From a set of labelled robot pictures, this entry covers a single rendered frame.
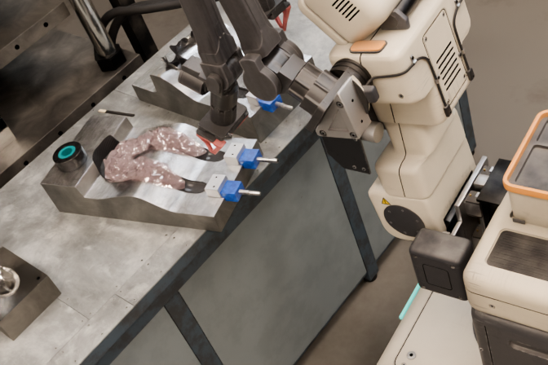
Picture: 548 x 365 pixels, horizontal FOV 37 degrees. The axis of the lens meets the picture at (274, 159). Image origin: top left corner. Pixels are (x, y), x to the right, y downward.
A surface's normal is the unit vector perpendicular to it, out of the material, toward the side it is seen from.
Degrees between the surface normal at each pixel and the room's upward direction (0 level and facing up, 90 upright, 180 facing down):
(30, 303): 90
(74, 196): 90
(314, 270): 90
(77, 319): 0
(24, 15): 0
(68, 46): 0
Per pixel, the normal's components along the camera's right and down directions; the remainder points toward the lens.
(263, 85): -0.52, 0.68
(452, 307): -0.29, -0.71
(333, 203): 0.73, 0.27
